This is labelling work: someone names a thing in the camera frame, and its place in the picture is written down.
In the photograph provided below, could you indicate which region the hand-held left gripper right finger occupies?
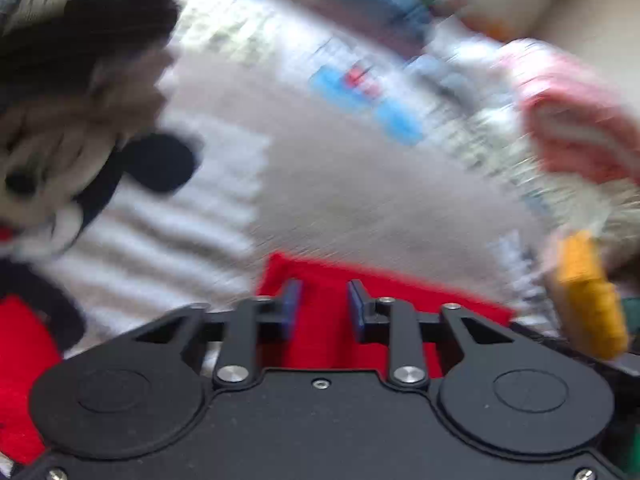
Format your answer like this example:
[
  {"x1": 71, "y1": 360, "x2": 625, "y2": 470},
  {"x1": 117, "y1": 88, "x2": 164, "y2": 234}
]
[{"x1": 346, "y1": 279, "x2": 516, "y2": 390}]

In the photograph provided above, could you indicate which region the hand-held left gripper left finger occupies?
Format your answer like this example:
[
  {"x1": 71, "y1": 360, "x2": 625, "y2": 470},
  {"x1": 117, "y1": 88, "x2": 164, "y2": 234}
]
[{"x1": 132, "y1": 279, "x2": 304, "y2": 392}]

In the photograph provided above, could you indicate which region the red knit sweater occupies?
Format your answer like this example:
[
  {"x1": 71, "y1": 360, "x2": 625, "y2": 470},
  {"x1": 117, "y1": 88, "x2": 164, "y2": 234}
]
[{"x1": 256, "y1": 252, "x2": 516, "y2": 378}]

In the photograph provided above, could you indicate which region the printed cartoon blanket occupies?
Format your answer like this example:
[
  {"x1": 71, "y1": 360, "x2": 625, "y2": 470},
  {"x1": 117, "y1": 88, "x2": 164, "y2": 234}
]
[{"x1": 45, "y1": 0, "x2": 566, "y2": 361}]

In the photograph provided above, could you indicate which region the pink quilt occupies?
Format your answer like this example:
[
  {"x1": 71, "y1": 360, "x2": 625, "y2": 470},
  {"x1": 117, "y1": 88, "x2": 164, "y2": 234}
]
[{"x1": 492, "y1": 40, "x2": 640, "y2": 186}]

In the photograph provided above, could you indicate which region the black white mouse plush toy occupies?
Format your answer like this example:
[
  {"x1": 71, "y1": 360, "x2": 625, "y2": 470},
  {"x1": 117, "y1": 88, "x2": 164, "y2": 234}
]
[{"x1": 0, "y1": 0, "x2": 206, "y2": 466}]

